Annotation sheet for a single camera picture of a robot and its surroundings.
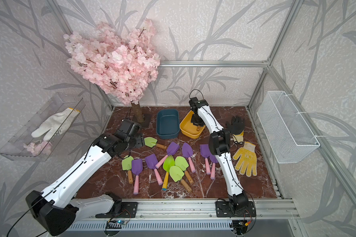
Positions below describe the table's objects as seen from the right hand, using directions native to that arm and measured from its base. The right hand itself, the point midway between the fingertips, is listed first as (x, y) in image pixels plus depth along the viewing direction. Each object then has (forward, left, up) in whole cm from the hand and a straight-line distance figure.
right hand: (197, 123), depth 104 cm
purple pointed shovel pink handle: (-20, +8, -4) cm, 22 cm away
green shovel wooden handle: (-5, 0, +2) cm, 6 cm away
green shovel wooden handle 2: (-27, +11, -5) cm, 30 cm away
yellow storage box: (-3, +7, -3) cm, 8 cm away
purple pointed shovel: (-26, -10, -4) cm, 28 cm away
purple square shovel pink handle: (-18, +18, -3) cm, 26 cm away
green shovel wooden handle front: (-34, +14, -4) cm, 37 cm away
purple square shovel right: (-20, -4, -3) cm, 21 cm away
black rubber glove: (0, -29, -3) cm, 30 cm away
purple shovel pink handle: (-30, +37, -2) cm, 48 cm away
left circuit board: (-57, +39, -3) cm, 70 cm away
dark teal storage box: (+3, +22, -4) cm, 23 cm away
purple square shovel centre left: (-27, +30, -3) cm, 40 cm away
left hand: (-24, +32, +16) cm, 43 cm away
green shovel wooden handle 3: (-28, +44, -3) cm, 53 cm away
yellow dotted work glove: (-23, -31, -5) cm, 39 cm away
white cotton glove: (-23, +67, +30) cm, 77 cm away
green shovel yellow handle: (-27, +19, -4) cm, 33 cm away
